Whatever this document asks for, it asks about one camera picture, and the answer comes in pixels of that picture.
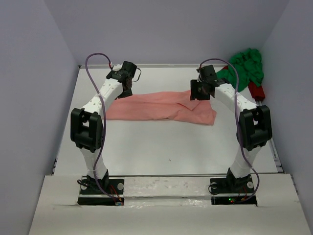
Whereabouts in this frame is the pink t shirt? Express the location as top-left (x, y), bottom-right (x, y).
top-left (106, 91), bottom-right (217, 125)

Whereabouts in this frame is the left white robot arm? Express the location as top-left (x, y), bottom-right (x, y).
top-left (70, 61), bottom-right (137, 198)

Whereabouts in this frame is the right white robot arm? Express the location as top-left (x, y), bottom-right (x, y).
top-left (190, 65), bottom-right (272, 195)

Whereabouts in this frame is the green t shirt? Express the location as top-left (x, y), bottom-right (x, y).
top-left (229, 48), bottom-right (264, 92)

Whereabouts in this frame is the red t shirt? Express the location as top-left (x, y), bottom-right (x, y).
top-left (221, 66), bottom-right (267, 101)

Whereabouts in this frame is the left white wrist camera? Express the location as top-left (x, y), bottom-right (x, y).
top-left (109, 63), bottom-right (122, 71)

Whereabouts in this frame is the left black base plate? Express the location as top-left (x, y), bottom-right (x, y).
top-left (77, 177), bottom-right (125, 206)

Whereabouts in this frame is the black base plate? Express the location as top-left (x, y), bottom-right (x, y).
top-left (208, 176), bottom-right (257, 206)
top-left (77, 177), bottom-right (125, 206)

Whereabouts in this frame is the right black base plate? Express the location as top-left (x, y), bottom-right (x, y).
top-left (208, 176), bottom-right (257, 206)

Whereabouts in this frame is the aluminium rail at right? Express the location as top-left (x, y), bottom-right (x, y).
top-left (255, 97), bottom-right (286, 174)

